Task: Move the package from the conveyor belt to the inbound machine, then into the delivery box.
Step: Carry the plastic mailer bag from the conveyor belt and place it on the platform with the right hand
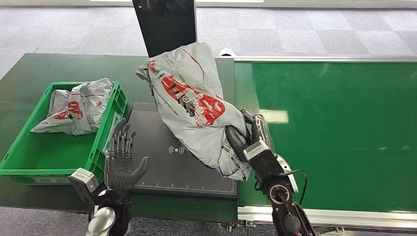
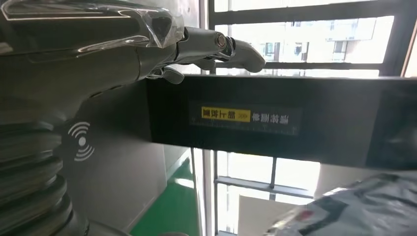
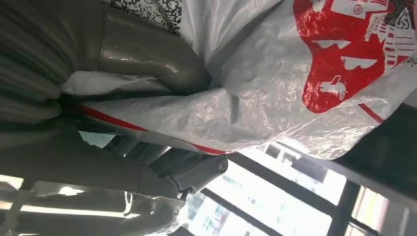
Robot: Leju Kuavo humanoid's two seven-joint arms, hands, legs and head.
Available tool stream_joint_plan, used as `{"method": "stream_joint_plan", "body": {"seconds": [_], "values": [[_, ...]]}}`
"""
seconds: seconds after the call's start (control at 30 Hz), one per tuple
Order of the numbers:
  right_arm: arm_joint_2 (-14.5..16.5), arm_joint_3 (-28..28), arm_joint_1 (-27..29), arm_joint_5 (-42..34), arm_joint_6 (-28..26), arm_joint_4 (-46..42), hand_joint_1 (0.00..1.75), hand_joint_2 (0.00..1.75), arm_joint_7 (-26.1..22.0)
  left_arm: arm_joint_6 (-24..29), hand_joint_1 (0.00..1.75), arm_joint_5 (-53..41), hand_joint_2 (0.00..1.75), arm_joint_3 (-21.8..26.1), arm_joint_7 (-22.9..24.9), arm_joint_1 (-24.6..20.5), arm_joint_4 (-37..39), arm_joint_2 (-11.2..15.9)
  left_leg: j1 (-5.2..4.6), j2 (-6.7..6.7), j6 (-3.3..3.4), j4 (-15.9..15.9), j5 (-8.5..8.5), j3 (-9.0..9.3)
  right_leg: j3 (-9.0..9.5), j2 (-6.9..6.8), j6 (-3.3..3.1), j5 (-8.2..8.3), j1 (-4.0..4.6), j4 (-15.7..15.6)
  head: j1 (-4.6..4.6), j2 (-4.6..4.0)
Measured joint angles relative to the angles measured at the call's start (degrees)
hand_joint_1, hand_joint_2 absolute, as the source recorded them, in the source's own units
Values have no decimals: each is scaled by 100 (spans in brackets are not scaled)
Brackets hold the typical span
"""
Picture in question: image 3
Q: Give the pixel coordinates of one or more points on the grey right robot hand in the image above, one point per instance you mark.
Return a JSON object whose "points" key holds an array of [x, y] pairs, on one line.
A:
{"points": [[146, 52]]}

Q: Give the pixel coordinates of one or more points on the black window frame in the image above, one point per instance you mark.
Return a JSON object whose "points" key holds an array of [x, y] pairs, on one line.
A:
{"points": [[283, 183]]}

